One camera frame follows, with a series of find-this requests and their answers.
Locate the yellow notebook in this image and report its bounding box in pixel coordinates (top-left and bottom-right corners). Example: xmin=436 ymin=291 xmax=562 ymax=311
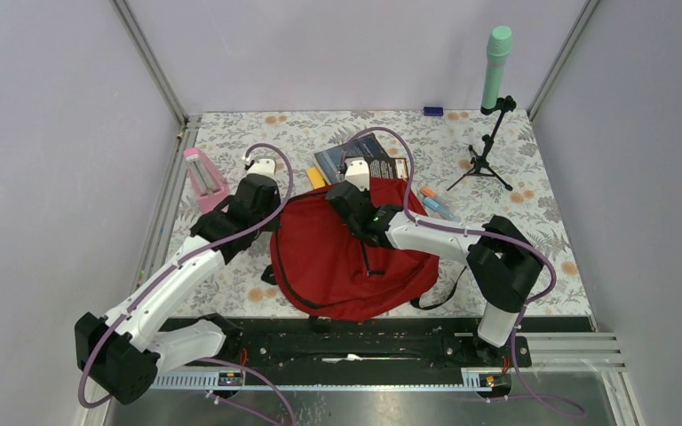
xmin=305 ymin=167 xmax=327 ymax=189

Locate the black cover book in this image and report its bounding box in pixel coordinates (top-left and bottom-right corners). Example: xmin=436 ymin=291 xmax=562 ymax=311
xmin=367 ymin=158 xmax=409 ymax=180

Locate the dark blue book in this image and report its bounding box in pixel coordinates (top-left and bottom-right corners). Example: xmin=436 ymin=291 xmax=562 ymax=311
xmin=313 ymin=132 xmax=391 ymax=185

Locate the red backpack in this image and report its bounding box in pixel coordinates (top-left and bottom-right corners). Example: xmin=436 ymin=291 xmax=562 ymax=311
xmin=264 ymin=186 xmax=440 ymax=321

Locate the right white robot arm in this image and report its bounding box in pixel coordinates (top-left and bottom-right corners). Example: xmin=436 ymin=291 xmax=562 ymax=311
xmin=326 ymin=159 xmax=551 ymax=366

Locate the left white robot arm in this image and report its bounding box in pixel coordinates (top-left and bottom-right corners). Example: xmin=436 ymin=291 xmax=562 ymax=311
xmin=75 ymin=158 xmax=281 ymax=408

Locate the pink metronome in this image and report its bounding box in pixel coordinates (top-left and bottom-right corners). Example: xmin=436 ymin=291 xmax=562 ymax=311
xmin=183 ymin=147 xmax=231 ymax=214

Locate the orange highlighter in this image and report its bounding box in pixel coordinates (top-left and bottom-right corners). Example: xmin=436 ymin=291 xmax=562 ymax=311
xmin=419 ymin=186 xmax=442 ymax=203

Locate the blue highlighter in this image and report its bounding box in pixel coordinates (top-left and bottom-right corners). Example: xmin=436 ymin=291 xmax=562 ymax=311
xmin=422 ymin=197 xmax=461 ymax=223

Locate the floral table mat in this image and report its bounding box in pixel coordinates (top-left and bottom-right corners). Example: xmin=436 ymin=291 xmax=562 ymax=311
xmin=173 ymin=109 xmax=591 ymax=318

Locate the small blue box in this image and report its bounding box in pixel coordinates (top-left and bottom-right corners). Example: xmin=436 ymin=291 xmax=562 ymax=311
xmin=423 ymin=106 xmax=444 ymax=116

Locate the black tripod mic stand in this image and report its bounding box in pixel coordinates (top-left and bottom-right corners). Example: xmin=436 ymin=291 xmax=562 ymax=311
xmin=447 ymin=96 xmax=517 ymax=192

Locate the green microphone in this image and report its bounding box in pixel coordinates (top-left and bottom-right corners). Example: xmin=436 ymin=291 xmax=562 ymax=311
xmin=480 ymin=26 xmax=513 ymax=114

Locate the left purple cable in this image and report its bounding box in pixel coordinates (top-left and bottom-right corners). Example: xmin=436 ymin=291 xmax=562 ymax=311
xmin=77 ymin=142 xmax=298 ymax=426

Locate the purple cable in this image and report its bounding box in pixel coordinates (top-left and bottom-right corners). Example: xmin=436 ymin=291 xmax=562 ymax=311
xmin=340 ymin=126 xmax=588 ymax=420
xmin=77 ymin=142 xmax=298 ymax=426

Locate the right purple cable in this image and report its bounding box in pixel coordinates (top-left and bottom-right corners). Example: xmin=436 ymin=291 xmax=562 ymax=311
xmin=340 ymin=126 xmax=588 ymax=420

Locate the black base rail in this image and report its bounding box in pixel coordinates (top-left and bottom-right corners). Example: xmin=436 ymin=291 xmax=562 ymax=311
xmin=158 ymin=314 xmax=595 ymax=388

